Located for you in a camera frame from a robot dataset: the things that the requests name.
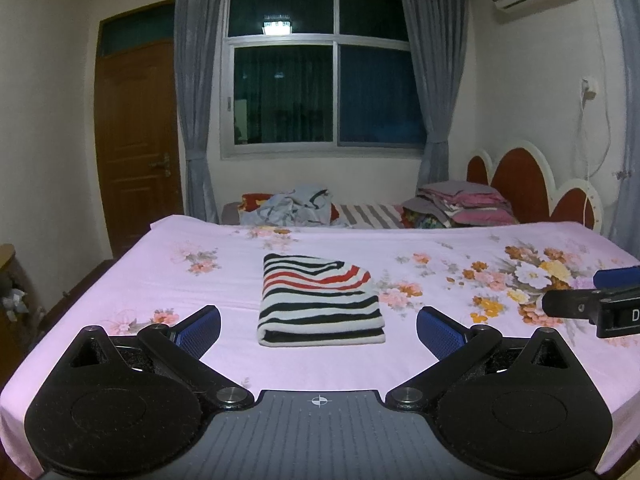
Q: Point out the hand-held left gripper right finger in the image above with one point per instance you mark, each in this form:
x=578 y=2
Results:
x=440 y=332

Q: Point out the blue grey side curtain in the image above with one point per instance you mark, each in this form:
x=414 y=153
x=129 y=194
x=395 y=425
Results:
x=627 y=110

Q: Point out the colourful printed cloth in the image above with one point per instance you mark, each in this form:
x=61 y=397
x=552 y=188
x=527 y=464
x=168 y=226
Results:
x=425 y=220

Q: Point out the wooden side cabinet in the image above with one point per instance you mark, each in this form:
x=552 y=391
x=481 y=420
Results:
x=7 y=260

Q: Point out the pink floral bedsheet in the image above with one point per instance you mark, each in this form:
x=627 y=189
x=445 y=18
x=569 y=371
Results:
x=125 y=270

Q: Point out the brown wooden door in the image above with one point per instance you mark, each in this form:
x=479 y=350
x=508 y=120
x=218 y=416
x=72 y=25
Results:
x=135 y=135

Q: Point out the folded pink grey bedding stack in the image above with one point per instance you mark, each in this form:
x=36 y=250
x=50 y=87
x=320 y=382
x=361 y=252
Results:
x=470 y=200

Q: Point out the sliding glass window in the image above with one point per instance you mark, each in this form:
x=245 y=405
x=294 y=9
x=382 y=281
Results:
x=285 y=90

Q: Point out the red printed pillow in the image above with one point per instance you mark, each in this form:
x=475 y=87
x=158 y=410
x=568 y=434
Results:
x=255 y=202

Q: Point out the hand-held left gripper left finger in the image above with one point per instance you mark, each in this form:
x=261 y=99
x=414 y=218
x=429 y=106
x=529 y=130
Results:
x=201 y=331

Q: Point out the grey curtain beside door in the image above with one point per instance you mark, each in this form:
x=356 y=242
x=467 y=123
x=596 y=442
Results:
x=197 y=85

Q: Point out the red white scalloped headboard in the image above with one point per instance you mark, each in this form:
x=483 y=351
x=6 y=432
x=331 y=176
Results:
x=520 y=180

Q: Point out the crumpled grey clothes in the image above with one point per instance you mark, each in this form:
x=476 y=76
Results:
x=290 y=207

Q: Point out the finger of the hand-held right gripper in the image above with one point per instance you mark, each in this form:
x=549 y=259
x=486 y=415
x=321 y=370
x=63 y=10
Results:
x=617 y=276
x=570 y=304

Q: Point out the white wall socket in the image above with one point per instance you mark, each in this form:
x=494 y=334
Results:
x=590 y=89

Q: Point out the striped knitted sweater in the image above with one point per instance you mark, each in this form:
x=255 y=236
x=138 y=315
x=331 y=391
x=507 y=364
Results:
x=320 y=300

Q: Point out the grey curtain beside headboard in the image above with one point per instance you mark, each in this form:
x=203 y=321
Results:
x=435 y=85

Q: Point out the metal curtain hook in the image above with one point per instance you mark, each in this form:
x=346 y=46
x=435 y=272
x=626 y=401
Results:
x=623 y=174

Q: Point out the grey crumpled object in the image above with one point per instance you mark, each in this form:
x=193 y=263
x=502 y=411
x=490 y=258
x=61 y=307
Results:
x=14 y=302

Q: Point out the grey white striped sheet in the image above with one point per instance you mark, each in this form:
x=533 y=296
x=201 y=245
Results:
x=370 y=214

